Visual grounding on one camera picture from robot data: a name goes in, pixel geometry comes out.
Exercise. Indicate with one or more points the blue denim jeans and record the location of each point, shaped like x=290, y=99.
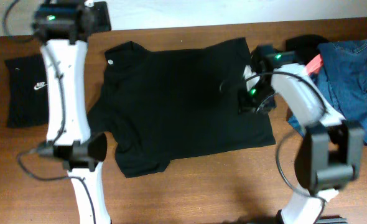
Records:
x=343, y=78

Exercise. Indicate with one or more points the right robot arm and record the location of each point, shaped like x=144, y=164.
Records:
x=329, y=156

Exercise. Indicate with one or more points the black t-shirt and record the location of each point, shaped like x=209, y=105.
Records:
x=175, y=104

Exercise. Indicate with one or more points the black Nike sock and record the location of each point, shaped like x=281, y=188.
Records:
x=28, y=104

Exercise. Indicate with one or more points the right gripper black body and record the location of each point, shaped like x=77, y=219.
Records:
x=257, y=101

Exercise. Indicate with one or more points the pink paper tag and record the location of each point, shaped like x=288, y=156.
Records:
x=314, y=66

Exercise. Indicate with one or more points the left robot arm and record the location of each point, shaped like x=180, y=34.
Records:
x=63, y=27

